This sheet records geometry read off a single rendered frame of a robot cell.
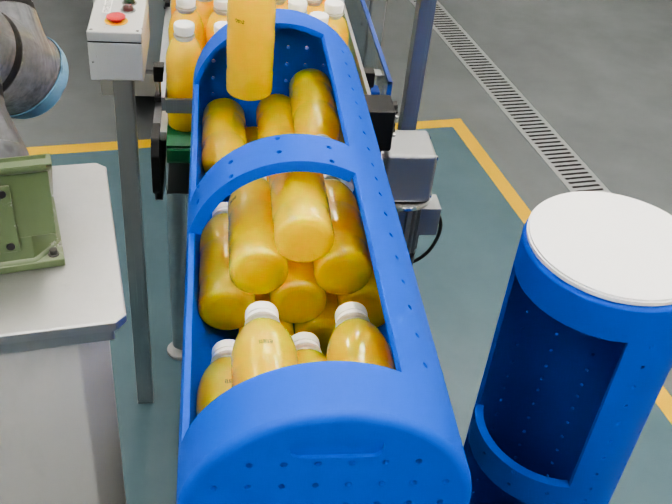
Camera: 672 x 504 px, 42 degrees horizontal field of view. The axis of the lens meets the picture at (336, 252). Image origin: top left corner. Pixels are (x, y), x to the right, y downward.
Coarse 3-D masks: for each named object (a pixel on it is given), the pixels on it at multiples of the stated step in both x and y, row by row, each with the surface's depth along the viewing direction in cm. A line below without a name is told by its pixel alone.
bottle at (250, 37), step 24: (240, 0) 126; (264, 0) 126; (240, 24) 128; (264, 24) 128; (240, 48) 130; (264, 48) 130; (240, 72) 132; (264, 72) 133; (240, 96) 135; (264, 96) 136
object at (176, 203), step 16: (160, 112) 179; (160, 128) 173; (160, 144) 175; (160, 160) 175; (160, 176) 175; (176, 176) 196; (160, 192) 176; (176, 192) 191; (176, 208) 217; (176, 224) 220; (176, 240) 223; (176, 256) 226; (176, 272) 229; (176, 288) 233; (176, 304) 236; (176, 320) 240; (176, 336) 244; (176, 352) 248
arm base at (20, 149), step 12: (0, 84) 97; (0, 96) 96; (0, 108) 95; (0, 120) 94; (0, 132) 94; (12, 132) 94; (0, 144) 92; (12, 144) 93; (24, 144) 97; (0, 156) 91; (12, 156) 93
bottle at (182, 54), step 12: (180, 36) 162; (192, 36) 163; (168, 48) 164; (180, 48) 163; (192, 48) 163; (168, 60) 165; (180, 60) 163; (192, 60) 164; (168, 72) 166; (180, 72) 165; (192, 72) 165; (168, 84) 168; (180, 84) 166; (192, 84) 167; (168, 96) 169; (180, 96) 168; (192, 96) 168; (168, 120) 173; (180, 120) 171
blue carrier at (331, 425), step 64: (320, 64) 148; (192, 128) 131; (192, 192) 118; (384, 192) 111; (192, 256) 107; (384, 256) 96; (192, 320) 98; (192, 384) 99; (256, 384) 79; (320, 384) 77; (384, 384) 79; (192, 448) 80; (256, 448) 76; (320, 448) 77; (384, 448) 78; (448, 448) 79
